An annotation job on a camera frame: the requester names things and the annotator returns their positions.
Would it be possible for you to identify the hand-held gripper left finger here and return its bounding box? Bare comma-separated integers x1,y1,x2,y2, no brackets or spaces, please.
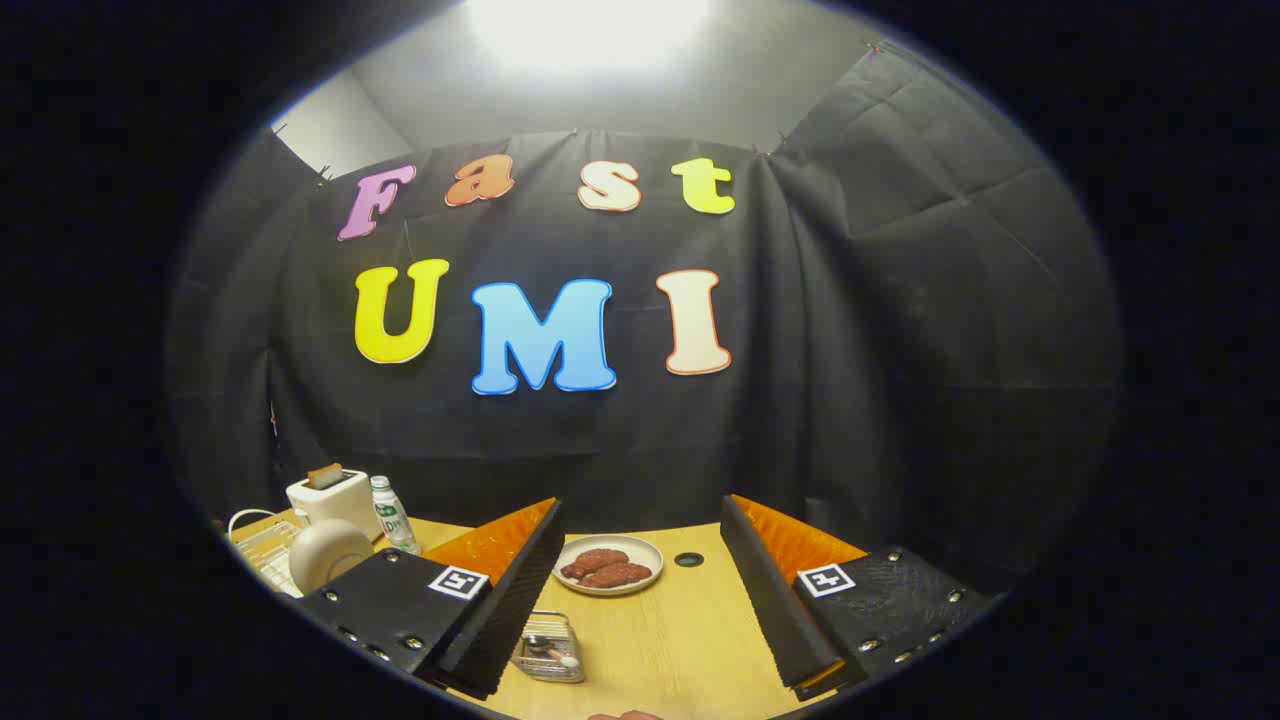
300,497,566,701

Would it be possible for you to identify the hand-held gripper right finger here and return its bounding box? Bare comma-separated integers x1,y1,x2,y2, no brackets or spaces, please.
720,493,1001,701

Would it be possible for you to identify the silver wire basket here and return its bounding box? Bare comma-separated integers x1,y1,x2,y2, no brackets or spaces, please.
511,610,586,684

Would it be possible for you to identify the spoon with red checked handle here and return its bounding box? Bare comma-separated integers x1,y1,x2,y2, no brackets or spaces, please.
525,635,581,669

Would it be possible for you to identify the beige round plate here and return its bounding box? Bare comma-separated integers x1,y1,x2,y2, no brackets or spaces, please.
288,519,376,597

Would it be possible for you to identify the white wire dish rack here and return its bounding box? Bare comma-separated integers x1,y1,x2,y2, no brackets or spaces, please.
228,509,306,599

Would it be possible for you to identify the beige plate with meat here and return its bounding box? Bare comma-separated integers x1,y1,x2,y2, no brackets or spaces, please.
553,534,664,598

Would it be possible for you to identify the brown meat patty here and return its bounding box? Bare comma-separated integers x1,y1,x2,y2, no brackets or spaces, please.
578,562,653,589
561,549,630,581

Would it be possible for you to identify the white green-label drink bottle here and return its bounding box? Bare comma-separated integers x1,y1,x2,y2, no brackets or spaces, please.
370,475,422,556

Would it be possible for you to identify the white toaster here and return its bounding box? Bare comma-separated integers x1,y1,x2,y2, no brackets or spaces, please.
286,465,384,541

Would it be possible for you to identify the black backdrop cloth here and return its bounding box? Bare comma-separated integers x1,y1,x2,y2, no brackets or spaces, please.
165,40,1121,601

